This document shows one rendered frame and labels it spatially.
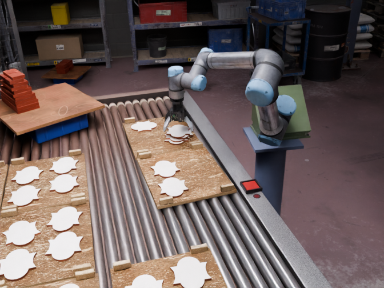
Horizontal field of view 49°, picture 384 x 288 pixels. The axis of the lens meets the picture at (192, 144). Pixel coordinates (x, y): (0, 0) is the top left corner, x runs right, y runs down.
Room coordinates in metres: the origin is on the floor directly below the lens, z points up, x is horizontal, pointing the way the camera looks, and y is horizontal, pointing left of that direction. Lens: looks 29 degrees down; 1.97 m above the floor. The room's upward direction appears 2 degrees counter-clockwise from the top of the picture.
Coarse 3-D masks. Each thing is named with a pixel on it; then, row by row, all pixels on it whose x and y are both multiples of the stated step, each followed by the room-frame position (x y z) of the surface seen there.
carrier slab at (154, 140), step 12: (144, 120) 2.20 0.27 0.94; (156, 120) 2.19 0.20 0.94; (132, 132) 2.05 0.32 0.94; (144, 132) 2.04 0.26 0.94; (156, 132) 2.04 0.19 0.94; (192, 132) 2.03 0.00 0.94; (132, 144) 1.91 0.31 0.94; (144, 144) 1.91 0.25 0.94; (156, 144) 1.90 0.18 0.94; (168, 144) 1.90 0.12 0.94
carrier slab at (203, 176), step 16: (144, 160) 1.75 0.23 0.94; (160, 160) 1.74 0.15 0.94; (176, 160) 1.74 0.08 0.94; (192, 160) 1.74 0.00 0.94; (208, 160) 1.73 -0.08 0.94; (144, 176) 1.61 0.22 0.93; (176, 176) 1.60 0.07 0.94; (192, 176) 1.60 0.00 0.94; (208, 176) 1.59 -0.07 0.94; (224, 176) 1.59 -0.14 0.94; (160, 192) 1.48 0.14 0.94; (192, 192) 1.47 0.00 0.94; (208, 192) 1.47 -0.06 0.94; (224, 192) 1.47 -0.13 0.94; (160, 208) 1.38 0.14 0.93
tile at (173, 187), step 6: (168, 180) 1.55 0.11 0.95; (174, 180) 1.55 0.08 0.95; (162, 186) 1.51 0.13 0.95; (168, 186) 1.50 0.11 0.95; (174, 186) 1.50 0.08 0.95; (180, 186) 1.50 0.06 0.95; (162, 192) 1.46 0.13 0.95; (168, 192) 1.46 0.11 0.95; (174, 192) 1.46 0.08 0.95; (180, 192) 1.46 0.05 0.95
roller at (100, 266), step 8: (80, 136) 2.07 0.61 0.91; (88, 144) 1.97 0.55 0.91; (88, 152) 1.88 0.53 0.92; (88, 160) 1.79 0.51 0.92; (88, 168) 1.71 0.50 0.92; (88, 176) 1.64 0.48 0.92; (88, 184) 1.58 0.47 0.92; (96, 200) 1.48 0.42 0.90; (96, 208) 1.41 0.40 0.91; (96, 216) 1.35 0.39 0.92; (96, 224) 1.30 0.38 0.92; (96, 232) 1.25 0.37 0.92; (96, 240) 1.20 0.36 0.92; (96, 248) 1.16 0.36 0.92; (96, 256) 1.12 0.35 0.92; (96, 264) 1.08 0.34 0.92; (104, 264) 1.09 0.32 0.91; (96, 272) 1.05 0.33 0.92; (104, 272) 1.05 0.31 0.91; (104, 280) 1.01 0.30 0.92
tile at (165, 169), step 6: (162, 162) 1.71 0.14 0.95; (168, 162) 1.70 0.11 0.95; (174, 162) 1.70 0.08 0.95; (150, 168) 1.67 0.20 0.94; (156, 168) 1.66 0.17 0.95; (162, 168) 1.65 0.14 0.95; (168, 168) 1.65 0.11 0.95; (174, 168) 1.65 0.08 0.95; (156, 174) 1.60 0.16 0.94; (162, 174) 1.60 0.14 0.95; (168, 174) 1.60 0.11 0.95; (174, 174) 1.61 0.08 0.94
